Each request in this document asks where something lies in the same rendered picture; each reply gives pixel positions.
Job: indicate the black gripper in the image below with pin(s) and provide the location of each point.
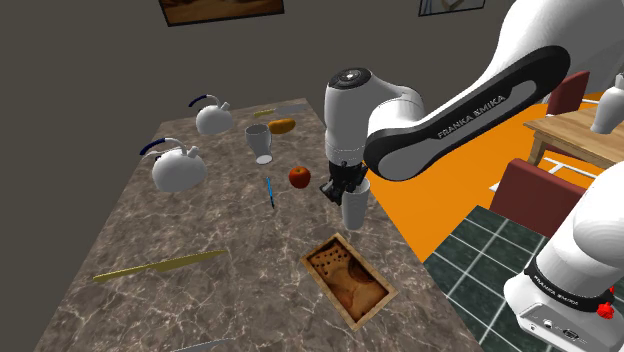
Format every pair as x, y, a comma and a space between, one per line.
347, 174

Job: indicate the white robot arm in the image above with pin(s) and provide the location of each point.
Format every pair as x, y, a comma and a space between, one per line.
400, 114

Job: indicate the tall white cup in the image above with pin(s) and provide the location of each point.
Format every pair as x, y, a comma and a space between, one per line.
355, 209

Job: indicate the red apple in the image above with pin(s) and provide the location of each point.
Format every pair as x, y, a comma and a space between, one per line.
299, 177

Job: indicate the blue pen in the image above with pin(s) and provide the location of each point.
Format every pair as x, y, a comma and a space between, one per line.
269, 191

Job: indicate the orange bread loaf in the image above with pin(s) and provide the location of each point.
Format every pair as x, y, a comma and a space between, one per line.
282, 126

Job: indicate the white goblet cup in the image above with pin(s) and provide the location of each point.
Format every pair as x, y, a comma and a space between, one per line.
259, 139

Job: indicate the brown wooden tray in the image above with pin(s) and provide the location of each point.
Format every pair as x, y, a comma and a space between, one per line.
348, 280

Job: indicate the dark red chair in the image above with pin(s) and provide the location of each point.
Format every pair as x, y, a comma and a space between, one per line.
534, 197
568, 95

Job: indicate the long olive yellow knife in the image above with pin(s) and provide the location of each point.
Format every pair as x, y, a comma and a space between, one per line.
161, 265

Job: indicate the grey knife blade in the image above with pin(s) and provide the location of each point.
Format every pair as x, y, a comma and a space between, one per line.
204, 346

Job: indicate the light wooden dining table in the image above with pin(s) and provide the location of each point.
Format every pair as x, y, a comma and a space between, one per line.
570, 131

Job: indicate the white vase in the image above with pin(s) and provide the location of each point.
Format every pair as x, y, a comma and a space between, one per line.
608, 109

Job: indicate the pale wall picture dark frame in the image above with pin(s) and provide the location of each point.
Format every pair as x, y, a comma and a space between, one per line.
451, 6

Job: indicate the brown wall picture dark frame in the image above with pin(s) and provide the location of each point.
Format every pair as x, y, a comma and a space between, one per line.
219, 8

